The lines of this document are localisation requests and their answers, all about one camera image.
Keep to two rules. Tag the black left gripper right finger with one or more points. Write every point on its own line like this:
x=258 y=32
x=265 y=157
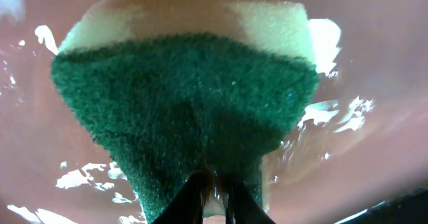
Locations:
x=240 y=207

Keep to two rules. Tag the black tray with red liquid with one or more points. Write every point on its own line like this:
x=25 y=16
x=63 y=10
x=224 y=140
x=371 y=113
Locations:
x=374 y=149

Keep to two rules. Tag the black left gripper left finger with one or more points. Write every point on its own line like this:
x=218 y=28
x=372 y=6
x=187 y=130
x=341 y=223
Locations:
x=187 y=206

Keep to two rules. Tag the green scrubbing sponge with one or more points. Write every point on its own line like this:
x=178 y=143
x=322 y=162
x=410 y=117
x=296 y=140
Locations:
x=171 y=88

